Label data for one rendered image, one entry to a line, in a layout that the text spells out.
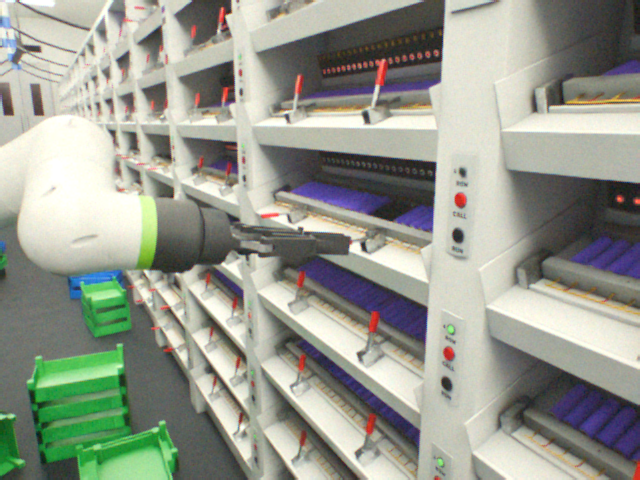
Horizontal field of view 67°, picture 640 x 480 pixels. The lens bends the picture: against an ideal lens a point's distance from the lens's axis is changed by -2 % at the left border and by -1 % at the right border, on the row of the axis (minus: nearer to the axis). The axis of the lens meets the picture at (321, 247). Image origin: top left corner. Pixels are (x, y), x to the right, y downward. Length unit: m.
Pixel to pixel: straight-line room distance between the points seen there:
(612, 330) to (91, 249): 0.54
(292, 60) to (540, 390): 0.86
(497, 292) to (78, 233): 0.47
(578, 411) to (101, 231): 0.60
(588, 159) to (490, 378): 0.29
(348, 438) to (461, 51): 0.72
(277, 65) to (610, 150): 0.83
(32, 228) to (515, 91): 0.53
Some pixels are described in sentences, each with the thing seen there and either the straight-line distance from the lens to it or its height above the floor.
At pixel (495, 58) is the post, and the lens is 0.57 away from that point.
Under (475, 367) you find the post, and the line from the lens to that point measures 0.63.
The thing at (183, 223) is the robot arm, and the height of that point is 1.04.
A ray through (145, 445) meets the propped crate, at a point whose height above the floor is 0.10.
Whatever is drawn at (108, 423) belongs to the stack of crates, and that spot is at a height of 0.11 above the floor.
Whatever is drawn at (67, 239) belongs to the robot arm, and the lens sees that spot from 0.57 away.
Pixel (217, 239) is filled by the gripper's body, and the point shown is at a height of 1.01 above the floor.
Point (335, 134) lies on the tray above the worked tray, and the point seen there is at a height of 1.14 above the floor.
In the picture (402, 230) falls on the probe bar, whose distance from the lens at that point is 0.76.
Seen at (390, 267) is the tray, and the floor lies 0.95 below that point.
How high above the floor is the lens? 1.16
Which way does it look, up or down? 15 degrees down
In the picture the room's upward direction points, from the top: straight up
